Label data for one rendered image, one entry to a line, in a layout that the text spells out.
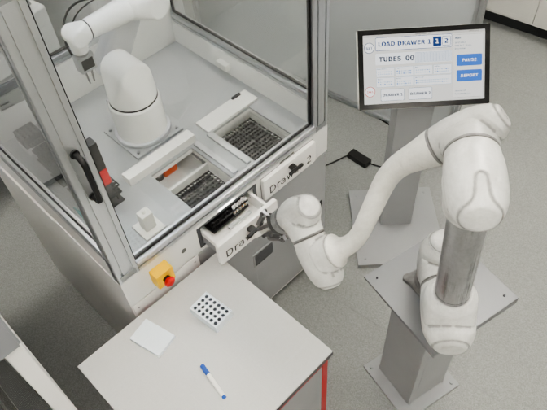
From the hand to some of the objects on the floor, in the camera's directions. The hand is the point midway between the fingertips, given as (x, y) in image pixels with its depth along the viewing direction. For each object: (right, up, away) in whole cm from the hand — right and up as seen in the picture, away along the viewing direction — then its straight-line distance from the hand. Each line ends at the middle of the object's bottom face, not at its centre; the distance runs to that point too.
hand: (260, 232), depth 206 cm
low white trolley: (-14, -89, +48) cm, 102 cm away
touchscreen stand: (+70, -3, +113) cm, 133 cm away
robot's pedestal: (+66, -68, +60) cm, 112 cm away
